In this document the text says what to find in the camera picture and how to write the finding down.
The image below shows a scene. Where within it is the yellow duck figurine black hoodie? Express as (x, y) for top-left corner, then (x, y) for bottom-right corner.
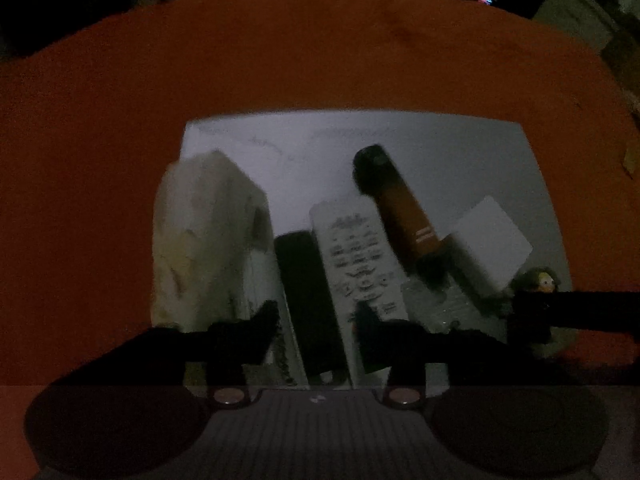
(504, 265), (564, 356)

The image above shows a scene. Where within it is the white tissue pack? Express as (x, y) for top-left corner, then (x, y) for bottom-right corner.
(151, 151), (272, 333)

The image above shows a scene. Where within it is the brown black spray bottle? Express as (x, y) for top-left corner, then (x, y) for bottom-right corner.
(352, 144), (440, 266)

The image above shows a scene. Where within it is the white card box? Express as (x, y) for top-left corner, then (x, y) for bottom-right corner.
(445, 196), (533, 297)

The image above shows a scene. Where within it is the white remote control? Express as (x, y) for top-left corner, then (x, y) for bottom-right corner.
(310, 195), (408, 389)

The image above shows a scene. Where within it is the black remote control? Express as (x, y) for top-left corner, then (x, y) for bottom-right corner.
(274, 231), (348, 388)

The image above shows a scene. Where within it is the small cardboard scrap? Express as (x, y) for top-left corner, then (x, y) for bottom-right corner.
(622, 142), (640, 179)

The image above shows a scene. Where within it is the red tablecloth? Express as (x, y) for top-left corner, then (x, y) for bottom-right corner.
(0, 0), (640, 480)

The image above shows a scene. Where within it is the grey cabinet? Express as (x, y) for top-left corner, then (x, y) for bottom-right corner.
(534, 0), (620, 52)

